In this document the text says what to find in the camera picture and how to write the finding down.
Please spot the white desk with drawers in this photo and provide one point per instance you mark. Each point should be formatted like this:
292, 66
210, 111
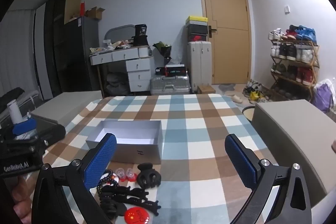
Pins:
137, 66

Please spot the plaid blanket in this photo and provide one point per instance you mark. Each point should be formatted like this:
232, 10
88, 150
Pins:
199, 134

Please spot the red round badge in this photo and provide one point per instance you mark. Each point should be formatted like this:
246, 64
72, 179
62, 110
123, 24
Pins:
136, 215

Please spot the white bottle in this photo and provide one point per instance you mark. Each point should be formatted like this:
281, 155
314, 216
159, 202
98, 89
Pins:
14, 111

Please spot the grey curtain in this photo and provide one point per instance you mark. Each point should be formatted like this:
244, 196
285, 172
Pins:
15, 56

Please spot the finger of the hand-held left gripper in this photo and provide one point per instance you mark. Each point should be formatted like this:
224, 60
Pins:
55, 134

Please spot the desk clutter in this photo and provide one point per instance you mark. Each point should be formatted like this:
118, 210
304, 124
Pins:
113, 46

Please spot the white upright suitcase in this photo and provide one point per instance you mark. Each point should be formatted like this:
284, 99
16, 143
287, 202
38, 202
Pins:
199, 66

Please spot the silver suitcase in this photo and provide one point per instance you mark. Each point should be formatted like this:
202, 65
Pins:
170, 85

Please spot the small blue box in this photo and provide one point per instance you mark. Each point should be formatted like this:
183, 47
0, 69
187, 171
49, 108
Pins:
25, 126

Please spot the yellow lid shoe box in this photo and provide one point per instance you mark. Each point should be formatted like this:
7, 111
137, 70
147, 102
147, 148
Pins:
196, 19

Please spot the black bag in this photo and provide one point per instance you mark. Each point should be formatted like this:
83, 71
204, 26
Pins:
140, 37

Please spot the red packet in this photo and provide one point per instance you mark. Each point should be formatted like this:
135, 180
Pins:
82, 8

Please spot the black wrapped bouquet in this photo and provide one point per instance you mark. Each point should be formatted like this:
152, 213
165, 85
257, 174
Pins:
163, 48

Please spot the grey upholstered block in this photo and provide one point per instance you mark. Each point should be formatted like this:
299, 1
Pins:
288, 134

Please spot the grey cardboard box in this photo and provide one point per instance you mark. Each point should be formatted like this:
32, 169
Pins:
147, 150

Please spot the grey box lid left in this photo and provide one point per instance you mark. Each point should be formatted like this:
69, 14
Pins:
65, 103

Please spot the pile of floor shoes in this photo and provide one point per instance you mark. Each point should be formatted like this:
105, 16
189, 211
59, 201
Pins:
254, 91

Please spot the small brown cardboard box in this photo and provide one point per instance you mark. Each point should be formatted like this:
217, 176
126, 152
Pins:
206, 89

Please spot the black shoe box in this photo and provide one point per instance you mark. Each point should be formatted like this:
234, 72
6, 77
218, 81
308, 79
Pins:
174, 70

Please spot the grey rounded mirror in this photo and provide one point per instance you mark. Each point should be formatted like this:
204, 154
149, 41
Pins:
118, 32

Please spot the person's left hand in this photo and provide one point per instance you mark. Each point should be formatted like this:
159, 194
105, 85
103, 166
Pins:
22, 200

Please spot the plain black box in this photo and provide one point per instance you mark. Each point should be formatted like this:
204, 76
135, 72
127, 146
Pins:
197, 29

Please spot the wooden door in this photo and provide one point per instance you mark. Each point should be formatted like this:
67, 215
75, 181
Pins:
225, 3

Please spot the beige slippers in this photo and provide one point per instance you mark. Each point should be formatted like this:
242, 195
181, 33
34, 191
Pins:
237, 98

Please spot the dark cushions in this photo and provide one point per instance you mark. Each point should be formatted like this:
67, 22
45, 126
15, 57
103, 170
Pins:
116, 83

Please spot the black and red box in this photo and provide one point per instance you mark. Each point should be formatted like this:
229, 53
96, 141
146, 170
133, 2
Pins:
198, 37

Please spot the black claw hair clip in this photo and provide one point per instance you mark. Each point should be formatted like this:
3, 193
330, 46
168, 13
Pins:
149, 176

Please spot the wooden shoe rack with shoes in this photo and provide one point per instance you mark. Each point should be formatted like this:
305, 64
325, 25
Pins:
302, 32

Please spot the dark round bin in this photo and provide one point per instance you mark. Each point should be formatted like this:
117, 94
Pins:
248, 111

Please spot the black banana hair clip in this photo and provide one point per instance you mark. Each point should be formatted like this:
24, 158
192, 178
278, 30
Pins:
144, 205
123, 191

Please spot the red translucent small ornament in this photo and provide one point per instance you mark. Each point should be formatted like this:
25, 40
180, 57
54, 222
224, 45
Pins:
130, 174
120, 174

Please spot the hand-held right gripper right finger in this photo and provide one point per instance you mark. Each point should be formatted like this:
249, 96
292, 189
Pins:
241, 161

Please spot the large flat cardboard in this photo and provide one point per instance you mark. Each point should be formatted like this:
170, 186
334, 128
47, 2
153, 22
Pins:
72, 3

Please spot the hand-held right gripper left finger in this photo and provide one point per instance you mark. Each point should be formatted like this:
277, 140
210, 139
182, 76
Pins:
101, 161

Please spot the black refrigerator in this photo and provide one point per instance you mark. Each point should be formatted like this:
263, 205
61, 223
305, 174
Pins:
81, 56

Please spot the purple bag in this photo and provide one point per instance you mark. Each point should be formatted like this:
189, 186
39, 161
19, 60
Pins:
323, 98

